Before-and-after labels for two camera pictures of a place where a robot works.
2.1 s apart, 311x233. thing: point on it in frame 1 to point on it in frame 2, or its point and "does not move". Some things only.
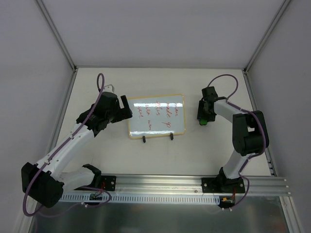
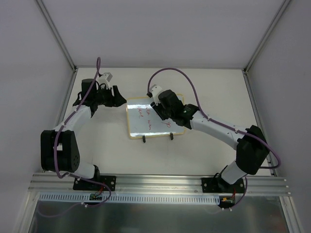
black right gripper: x=202 y=112 to x=160 y=111
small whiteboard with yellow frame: x=157 y=115 does not move
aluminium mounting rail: x=190 y=186 does not move
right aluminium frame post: x=272 y=24 does not move
